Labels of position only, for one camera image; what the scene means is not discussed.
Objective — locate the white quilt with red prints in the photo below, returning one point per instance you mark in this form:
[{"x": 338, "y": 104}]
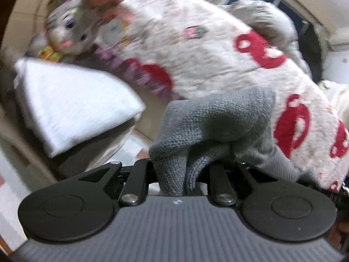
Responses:
[{"x": 190, "y": 54}]

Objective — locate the grey plush bunny toy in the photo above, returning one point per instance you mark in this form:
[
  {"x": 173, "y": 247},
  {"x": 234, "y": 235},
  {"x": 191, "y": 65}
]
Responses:
[{"x": 68, "y": 24}]

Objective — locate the grey knit sweater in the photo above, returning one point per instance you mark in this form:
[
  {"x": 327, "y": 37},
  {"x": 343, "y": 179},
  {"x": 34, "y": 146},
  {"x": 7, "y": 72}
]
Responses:
[{"x": 218, "y": 120}]

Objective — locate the white folded cloth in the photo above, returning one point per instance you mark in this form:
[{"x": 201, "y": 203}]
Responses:
[{"x": 71, "y": 101}]

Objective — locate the yellow green packet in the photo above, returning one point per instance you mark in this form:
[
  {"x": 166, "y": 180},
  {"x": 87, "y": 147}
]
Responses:
[{"x": 50, "y": 53}]

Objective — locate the cream folded cloth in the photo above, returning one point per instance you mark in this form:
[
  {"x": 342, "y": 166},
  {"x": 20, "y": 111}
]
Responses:
[{"x": 122, "y": 136}]

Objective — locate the beige mattress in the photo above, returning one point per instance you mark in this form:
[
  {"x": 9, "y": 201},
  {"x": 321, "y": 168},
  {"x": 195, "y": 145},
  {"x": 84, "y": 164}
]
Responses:
[{"x": 152, "y": 109}]

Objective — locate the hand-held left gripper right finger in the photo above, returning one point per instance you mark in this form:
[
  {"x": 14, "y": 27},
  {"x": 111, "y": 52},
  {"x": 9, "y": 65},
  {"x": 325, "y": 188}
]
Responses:
[{"x": 219, "y": 177}]

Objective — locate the beige cabinet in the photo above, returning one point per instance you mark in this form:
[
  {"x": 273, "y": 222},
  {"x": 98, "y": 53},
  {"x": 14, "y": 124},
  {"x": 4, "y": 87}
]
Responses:
[{"x": 27, "y": 2}]

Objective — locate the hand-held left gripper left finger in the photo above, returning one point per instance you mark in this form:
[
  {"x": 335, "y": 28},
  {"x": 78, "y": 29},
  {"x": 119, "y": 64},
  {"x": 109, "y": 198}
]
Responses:
[{"x": 139, "y": 174}]

